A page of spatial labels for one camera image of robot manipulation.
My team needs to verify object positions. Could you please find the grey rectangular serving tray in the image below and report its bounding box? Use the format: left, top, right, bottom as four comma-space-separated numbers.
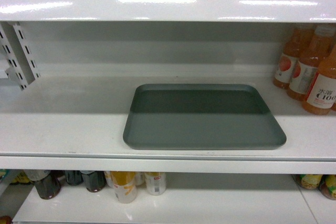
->
123, 83, 287, 151

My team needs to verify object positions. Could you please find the dark tea bottle right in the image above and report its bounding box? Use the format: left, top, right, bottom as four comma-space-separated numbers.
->
80, 170, 106, 193

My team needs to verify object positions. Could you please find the white drink bottle red label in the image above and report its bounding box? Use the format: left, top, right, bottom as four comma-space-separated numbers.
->
144, 172, 166, 196

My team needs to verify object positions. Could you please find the white slotted shelf upright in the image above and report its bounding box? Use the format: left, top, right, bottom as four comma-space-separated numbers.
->
1, 22, 40, 90

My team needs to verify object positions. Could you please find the white metal store shelf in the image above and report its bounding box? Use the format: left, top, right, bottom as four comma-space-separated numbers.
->
1, 0, 335, 223

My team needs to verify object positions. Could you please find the yellow white drink bottle front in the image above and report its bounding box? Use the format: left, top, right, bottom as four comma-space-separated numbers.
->
110, 171, 137, 204

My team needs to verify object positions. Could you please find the peach juice bottle middle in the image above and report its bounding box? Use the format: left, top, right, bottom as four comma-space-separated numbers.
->
287, 24, 335, 101

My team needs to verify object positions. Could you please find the orange C100 juice bottle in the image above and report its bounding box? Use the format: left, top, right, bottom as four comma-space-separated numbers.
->
302, 46, 335, 115

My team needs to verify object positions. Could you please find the dark tea bottle left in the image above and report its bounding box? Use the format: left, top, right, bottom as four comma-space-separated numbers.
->
29, 170, 61, 200

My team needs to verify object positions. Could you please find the dark tea bottle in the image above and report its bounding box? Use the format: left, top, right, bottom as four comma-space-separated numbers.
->
29, 170, 61, 200
80, 170, 106, 193

